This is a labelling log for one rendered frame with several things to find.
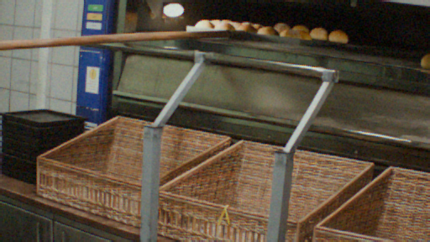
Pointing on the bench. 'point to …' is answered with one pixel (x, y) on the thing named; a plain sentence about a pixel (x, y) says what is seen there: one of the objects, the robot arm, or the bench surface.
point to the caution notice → (92, 80)
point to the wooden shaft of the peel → (110, 39)
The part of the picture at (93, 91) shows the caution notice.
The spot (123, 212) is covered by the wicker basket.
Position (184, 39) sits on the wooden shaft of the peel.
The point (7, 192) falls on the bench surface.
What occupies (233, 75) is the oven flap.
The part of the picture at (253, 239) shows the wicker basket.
